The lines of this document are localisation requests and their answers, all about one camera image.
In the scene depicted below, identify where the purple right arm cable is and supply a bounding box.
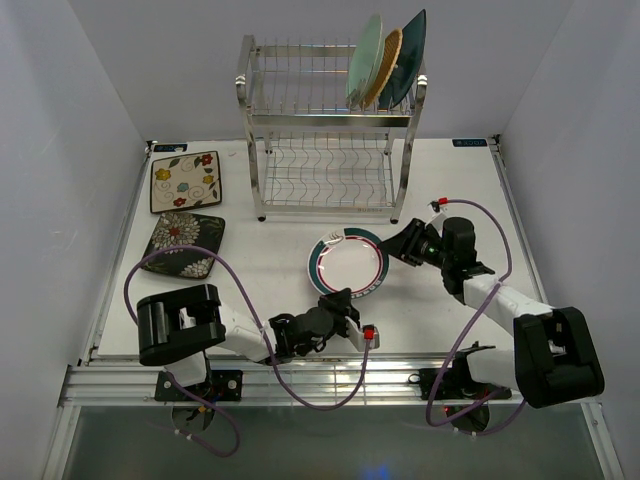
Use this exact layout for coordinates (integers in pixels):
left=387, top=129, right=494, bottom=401
left=399, top=198, right=529, bottom=437

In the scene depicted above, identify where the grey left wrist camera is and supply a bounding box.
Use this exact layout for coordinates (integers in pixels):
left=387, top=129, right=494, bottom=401
left=347, top=320, right=380, bottom=352

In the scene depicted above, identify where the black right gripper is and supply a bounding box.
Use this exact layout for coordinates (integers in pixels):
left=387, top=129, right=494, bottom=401
left=376, top=218, right=452, bottom=269

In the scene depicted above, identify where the black square floral plate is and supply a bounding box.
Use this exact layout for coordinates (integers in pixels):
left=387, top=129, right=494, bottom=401
left=142, top=212, right=226, bottom=280

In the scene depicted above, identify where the white plate teal red rim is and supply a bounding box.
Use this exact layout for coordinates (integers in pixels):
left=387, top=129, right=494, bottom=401
left=307, top=227, right=389, bottom=299

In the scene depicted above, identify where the woven bamboo round plate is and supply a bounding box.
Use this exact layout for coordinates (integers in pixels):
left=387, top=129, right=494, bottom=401
left=361, top=28, right=403, bottom=109

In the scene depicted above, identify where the aluminium front rail frame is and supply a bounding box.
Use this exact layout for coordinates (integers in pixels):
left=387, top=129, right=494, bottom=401
left=61, top=139, right=546, bottom=406

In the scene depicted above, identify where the light green floral plate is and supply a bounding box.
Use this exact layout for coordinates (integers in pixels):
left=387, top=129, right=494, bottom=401
left=345, top=13, right=384, bottom=110

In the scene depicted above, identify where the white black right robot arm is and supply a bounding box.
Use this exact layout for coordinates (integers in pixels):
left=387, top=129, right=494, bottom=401
left=378, top=217, right=605, bottom=408

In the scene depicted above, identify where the dark teal square plate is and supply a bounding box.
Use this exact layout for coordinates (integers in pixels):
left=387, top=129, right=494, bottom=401
left=378, top=9, right=427, bottom=110

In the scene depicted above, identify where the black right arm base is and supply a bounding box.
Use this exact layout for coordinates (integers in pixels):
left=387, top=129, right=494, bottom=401
left=408, top=341, right=512, bottom=400

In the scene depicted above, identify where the cream square floral plate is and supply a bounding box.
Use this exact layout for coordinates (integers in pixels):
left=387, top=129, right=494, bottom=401
left=150, top=151, right=222, bottom=214

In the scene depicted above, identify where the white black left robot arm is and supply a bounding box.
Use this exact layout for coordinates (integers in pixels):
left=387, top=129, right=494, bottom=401
left=136, top=284, right=379, bottom=400

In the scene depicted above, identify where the stainless steel dish rack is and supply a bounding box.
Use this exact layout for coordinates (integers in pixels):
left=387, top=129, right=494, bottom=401
left=235, top=35, right=428, bottom=224

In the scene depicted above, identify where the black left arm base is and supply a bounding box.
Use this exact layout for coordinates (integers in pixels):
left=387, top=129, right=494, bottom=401
left=154, top=370, right=243, bottom=403

